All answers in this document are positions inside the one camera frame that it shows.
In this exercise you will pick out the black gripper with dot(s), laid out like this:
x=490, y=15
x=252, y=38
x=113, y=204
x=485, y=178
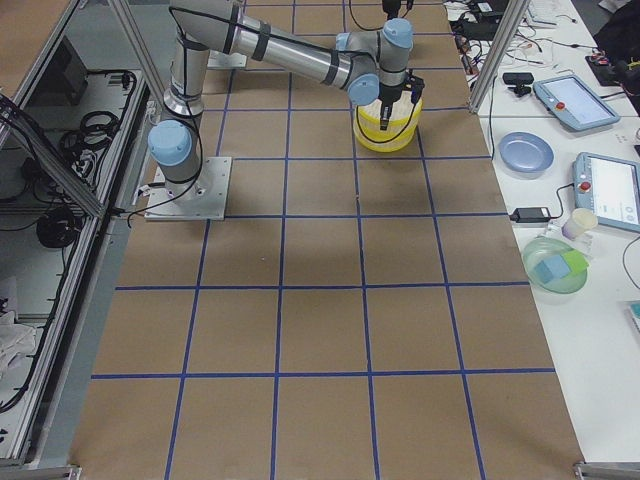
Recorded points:
x=387, y=94

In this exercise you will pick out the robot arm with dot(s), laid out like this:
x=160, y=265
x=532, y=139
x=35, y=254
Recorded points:
x=369, y=65

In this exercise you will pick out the black webcam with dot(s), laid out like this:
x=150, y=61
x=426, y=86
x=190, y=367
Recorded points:
x=518, y=82

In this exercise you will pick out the blue plate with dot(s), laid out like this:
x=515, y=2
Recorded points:
x=525, y=155

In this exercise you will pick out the black power brick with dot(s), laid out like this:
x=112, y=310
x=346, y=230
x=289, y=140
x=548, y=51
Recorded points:
x=530, y=215

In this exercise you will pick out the teach pendant far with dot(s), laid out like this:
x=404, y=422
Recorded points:
x=573, y=103

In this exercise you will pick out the teach pendant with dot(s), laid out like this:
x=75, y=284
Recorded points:
x=609, y=187
x=573, y=103

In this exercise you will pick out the paper cup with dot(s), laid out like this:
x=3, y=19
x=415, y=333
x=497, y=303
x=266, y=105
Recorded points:
x=580, y=221

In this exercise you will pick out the blue foam cube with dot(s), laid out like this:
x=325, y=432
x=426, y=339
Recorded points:
x=550, y=269

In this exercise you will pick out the clear green bowl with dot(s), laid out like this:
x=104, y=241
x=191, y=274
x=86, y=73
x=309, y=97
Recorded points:
x=542, y=247

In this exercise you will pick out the teach pendant near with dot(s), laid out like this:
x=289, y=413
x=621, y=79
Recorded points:
x=609, y=187

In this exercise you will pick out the green foam cube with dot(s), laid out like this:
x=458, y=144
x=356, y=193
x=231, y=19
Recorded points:
x=575, y=262

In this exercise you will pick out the aluminium frame post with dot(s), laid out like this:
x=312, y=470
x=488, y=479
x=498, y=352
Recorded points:
x=513, y=15

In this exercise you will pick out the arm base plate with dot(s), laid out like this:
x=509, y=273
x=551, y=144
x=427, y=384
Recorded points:
x=220, y=61
x=205, y=200

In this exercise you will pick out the aluminium side frame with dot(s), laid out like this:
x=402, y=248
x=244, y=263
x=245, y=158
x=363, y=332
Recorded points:
x=78, y=82

